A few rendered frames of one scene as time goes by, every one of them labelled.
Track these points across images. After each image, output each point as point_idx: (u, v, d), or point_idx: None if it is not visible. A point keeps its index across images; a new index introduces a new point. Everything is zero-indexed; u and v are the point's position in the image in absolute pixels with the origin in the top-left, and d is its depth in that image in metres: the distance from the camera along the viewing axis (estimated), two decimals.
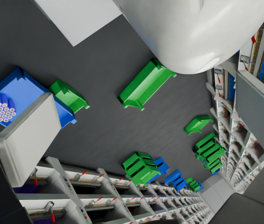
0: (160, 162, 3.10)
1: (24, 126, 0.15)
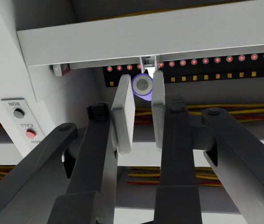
0: None
1: (126, 99, 0.17)
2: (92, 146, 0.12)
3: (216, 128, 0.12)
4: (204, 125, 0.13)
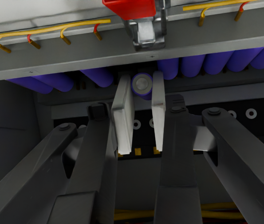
0: None
1: (126, 99, 0.17)
2: (92, 146, 0.12)
3: (217, 128, 0.12)
4: (204, 125, 0.13)
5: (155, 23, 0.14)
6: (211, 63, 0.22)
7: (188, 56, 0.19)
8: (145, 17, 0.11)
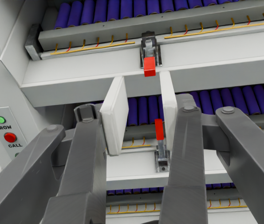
0: None
1: (116, 101, 0.17)
2: (82, 148, 0.12)
3: (230, 127, 0.12)
4: (218, 124, 0.13)
5: None
6: None
7: None
8: None
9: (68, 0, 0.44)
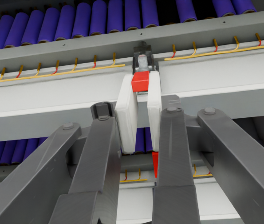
0: None
1: (130, 99, 0.17)
2: (96, 146, 0.12)
3: (212, 128, 0.12)
4: (200, 126, 0.13)
5: None
6: (102, 14, 0.32)
7: (118, 26, 0.30)
8: (141, 70, 0.23)
9: None
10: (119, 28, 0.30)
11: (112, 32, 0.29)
